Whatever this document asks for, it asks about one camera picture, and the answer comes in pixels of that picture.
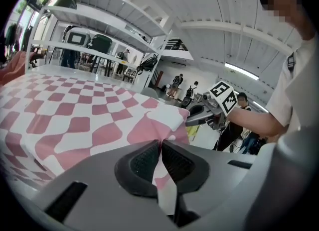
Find person's head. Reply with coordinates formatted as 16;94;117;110
259;0;317;42

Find ceiling tube light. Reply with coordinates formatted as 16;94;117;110
225;62;260;81
252;100;270;114

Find dark green suitcase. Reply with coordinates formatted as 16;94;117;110
86;33;113;52

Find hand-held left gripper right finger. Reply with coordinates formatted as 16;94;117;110
160;139;211;228

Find grey-green shell chair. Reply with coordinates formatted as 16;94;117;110
140;87;160;101

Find black mezzanine railing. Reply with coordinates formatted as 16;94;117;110
162;39;189;52

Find person's right forearm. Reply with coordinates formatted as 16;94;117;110
227;105;288;138

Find pink white checkered cloth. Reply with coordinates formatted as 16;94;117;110
0;72;192;216

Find white case with dark window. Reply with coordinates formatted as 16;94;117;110
64;26;91;46

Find hanging dark clothes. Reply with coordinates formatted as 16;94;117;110
4;22;33;52

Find pink armchair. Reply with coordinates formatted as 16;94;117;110
0;50;27;87

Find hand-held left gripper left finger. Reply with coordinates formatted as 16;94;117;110
113;138;160;199

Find black backpack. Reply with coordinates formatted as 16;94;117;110
136;54;160;76

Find white metal shelf rack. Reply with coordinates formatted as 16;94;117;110
24;0;173;87

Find person's white T-shirt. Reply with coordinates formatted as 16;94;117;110
265;37;319;136

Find dark duffel bag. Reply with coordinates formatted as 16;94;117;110
54;0;78;9

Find wooden chair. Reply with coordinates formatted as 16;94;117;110
121;66;138;84

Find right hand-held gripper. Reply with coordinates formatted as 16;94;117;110
185;80;238;131

